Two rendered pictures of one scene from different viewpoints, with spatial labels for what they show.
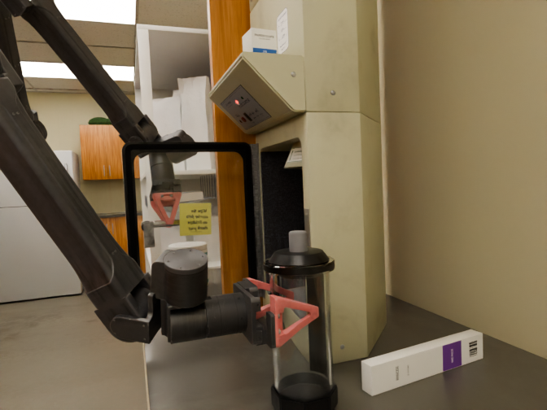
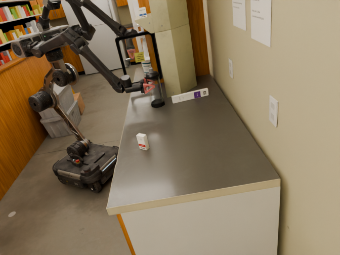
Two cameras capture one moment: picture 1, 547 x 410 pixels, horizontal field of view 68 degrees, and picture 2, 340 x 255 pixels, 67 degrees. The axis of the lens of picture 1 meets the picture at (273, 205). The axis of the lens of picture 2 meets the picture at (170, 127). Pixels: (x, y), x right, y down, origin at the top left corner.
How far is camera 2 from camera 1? 123 cm
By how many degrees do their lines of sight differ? 33
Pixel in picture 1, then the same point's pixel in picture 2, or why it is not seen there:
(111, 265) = (113, 79)
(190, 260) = (126, 77)
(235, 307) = (137, 86)
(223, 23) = not seen: outside the picture
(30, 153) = (93, 59)
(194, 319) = (129, 88)
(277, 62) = (144, 20)
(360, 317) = (177, 85)
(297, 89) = (151, 27)
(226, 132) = not seen: hidden behind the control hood
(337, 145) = (165, 40)
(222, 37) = not seen: outside the picture
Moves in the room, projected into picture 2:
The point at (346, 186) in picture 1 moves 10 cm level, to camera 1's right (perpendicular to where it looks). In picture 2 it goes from (169, 51) to (183, 50)
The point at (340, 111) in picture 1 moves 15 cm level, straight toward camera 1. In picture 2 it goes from (165, 30) to (154, 35)
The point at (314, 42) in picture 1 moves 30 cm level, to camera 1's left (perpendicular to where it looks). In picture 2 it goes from (154, 12) to (113, 18)
